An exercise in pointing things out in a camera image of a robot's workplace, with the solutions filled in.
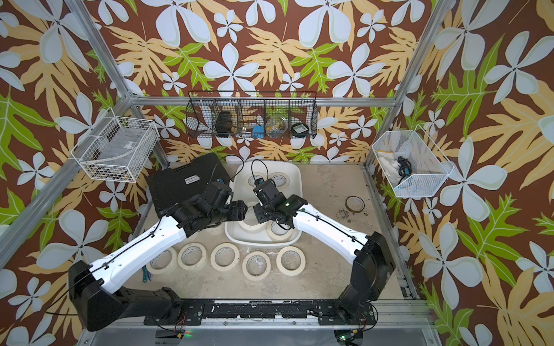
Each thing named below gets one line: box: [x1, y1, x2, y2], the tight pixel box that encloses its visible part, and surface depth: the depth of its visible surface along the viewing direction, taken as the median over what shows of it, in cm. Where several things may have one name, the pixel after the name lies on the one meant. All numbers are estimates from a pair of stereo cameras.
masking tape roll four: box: [177, 242, 208, 272], surface depth 86 cm
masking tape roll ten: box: [238, 219, 267, 233], surface depth 77 cm
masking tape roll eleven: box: [266, 219, 296, 243], surface depth 92 cm
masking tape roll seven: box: [210, 242, 241, 272], surface depth 87 cm
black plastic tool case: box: [146, 152, 231, 217], surface depth 107 cm
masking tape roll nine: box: [241, 250, 272, 282], surface depth 85 cm
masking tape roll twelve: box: [276, 245, 306, 277], surface depth 87 cm
